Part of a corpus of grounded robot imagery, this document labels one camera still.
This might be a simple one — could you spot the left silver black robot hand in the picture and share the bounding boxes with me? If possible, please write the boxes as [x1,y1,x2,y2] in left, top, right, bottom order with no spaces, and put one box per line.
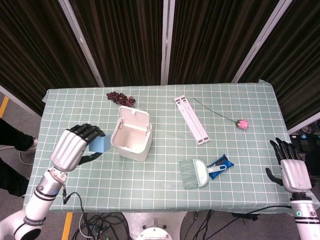
[50,123,107,173]

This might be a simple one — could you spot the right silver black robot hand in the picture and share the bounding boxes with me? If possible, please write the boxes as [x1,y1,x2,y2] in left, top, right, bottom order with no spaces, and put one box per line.
[265,137,316,193]

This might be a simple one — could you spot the blue foam cube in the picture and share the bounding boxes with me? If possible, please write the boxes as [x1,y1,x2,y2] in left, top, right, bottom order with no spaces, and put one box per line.
[88,133,112,153]

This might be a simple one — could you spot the white plastic bin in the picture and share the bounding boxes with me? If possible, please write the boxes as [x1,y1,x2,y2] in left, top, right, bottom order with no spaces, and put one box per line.
[110,105,153,162]

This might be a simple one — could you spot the white grey shoe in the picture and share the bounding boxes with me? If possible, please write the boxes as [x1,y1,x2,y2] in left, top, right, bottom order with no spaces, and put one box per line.
[26,138,39,153]

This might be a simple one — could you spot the black electronics box blue label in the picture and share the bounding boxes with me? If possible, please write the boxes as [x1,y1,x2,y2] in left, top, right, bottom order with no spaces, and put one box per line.
[290,133,320,154]

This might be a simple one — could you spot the black trouser leg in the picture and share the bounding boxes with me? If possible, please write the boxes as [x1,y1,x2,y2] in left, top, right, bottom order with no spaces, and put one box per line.
[0,117,35,152]
[0,157,30,199]

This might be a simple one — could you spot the blue cookie packet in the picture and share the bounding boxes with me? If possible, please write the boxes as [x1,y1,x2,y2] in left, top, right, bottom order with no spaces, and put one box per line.
[206,153,235,180]

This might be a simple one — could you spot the pink artificial rose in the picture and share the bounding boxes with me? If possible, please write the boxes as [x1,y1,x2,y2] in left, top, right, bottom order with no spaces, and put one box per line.
[192,97,250,131]

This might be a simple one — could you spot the dark red grape bunch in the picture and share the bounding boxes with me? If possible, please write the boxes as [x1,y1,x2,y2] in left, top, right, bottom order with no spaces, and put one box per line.
[106,91,137,108]

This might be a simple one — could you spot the teal hand brush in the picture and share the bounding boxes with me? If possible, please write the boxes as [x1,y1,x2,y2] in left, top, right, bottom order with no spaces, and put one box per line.
[178,159,229,190]

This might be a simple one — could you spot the green checked tablecloth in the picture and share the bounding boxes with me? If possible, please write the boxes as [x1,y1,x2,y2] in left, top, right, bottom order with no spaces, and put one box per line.
[23,79,320,213]

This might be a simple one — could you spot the dark brown curtain panel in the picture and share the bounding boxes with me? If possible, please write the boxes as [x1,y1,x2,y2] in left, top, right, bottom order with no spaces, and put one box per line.
[239,0,320,130]
[69,0,166,87]
[169,0,280,85]
[0,0,102,117]

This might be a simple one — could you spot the white floor cable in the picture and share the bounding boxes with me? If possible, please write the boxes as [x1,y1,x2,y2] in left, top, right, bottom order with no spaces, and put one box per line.
[18,149,34,166]

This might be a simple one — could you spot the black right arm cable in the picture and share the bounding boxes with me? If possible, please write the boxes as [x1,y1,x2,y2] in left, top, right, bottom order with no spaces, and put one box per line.
[232,204,293,219]

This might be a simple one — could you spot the grey metal partition post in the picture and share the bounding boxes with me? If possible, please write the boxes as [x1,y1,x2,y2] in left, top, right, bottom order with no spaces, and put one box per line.
[57,0,105,88]
[287,114,320,135]
[231,0,293,83]
[160,0,174,86]

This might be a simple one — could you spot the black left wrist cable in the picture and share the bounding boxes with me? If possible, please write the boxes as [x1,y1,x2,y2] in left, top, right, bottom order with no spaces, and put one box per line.
[62,188,86,214]

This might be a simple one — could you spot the black floor cable bundle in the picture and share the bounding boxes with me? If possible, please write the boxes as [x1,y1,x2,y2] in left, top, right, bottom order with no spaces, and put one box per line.
[72,212,131,240]
[184,209,251,240]

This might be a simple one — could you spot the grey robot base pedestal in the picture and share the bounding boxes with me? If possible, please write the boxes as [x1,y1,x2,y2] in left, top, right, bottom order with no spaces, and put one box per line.
[123,212,190,240]

